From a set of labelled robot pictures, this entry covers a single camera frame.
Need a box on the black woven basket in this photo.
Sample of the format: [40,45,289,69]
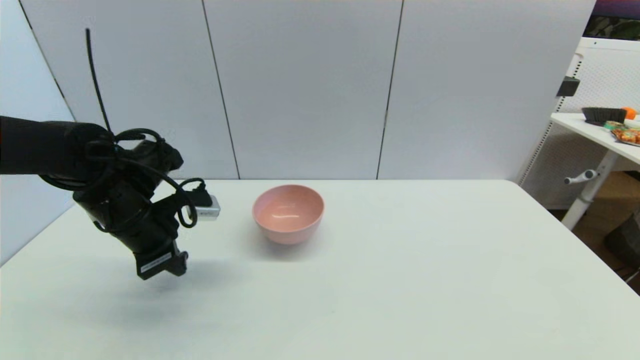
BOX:
[581,107,627,127]

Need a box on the pink plastic bowl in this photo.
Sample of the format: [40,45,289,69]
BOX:
[252,185,325,245]

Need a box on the white perforated pegboard panel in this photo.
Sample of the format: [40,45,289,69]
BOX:
[517,37,640,211]

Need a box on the white desk crank handle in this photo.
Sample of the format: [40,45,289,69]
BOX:
[564,170,599,186]

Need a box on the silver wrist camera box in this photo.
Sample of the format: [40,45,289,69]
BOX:
[192,195,221,221]

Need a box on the small black box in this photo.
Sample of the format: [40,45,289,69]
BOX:
[555,77,580,98]

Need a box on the orange snack packet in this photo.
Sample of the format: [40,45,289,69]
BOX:
[610,128,640,147]

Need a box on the black bag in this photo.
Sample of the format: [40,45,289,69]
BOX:
[603,210,640,273]

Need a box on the brown cardboard box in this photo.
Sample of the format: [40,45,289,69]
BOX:
[580,171,640,228]

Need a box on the white height-adjustable desk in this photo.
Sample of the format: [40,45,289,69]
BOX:
[550,113,640,231]

